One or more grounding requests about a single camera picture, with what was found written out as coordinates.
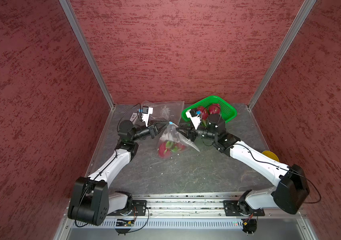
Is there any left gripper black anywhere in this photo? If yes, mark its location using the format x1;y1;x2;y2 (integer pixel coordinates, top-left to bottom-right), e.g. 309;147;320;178
131;119;169;141

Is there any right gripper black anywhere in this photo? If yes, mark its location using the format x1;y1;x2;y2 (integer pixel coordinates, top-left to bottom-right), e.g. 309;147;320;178
176;119;217;141

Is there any clear zip-top bag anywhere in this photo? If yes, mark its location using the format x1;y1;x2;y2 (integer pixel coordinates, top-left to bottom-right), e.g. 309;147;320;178
157;122;200;159
142;101;184;125

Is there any dragon fruit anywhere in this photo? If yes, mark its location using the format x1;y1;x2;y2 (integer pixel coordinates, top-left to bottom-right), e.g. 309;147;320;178
197;106;209;121
158;141;172;159

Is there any dragon fruit bag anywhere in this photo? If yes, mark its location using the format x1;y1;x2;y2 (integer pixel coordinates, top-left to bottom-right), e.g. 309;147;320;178
171;143;187;153
208;104;221;115

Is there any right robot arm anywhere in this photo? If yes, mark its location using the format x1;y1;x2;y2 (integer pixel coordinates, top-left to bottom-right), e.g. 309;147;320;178
177;109;310;216

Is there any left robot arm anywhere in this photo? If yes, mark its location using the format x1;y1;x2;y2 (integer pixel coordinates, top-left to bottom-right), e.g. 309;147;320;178
68;120;169;227

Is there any white toothpaste box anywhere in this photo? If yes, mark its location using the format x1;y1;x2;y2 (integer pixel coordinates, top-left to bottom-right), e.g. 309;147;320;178
130;113;139;124

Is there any green plastic basket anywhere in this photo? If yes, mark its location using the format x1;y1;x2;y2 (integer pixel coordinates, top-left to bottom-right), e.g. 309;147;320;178
181;95;237;124

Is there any yellow cup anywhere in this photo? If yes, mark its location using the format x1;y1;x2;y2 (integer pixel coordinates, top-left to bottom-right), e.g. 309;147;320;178
262;151;279;162

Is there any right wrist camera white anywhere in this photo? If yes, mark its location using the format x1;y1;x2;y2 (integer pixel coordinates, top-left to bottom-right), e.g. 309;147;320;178
185;108;201;130

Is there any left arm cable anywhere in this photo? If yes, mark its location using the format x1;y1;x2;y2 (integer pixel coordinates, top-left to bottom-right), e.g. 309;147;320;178
116;103;143;133

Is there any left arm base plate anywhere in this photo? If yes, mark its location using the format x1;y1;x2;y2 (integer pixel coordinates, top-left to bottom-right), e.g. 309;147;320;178
108;200;147;217

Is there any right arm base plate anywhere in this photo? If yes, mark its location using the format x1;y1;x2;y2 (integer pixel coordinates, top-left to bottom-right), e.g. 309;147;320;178
223;201;265;218

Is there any aluminium rail frame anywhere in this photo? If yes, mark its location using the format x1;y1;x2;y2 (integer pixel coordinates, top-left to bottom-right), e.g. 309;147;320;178
55;192;317;240

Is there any right corner aluminium post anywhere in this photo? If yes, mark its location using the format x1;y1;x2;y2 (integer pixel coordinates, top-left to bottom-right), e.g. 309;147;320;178
247;0;316;112

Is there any corner aluminium post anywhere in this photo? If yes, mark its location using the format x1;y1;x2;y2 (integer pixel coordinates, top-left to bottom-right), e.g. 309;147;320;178
59;0;116;110
247;0;316;112

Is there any left corner aluminium post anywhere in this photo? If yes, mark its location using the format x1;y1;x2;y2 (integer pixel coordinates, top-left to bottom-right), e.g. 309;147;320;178
59;0;116;110

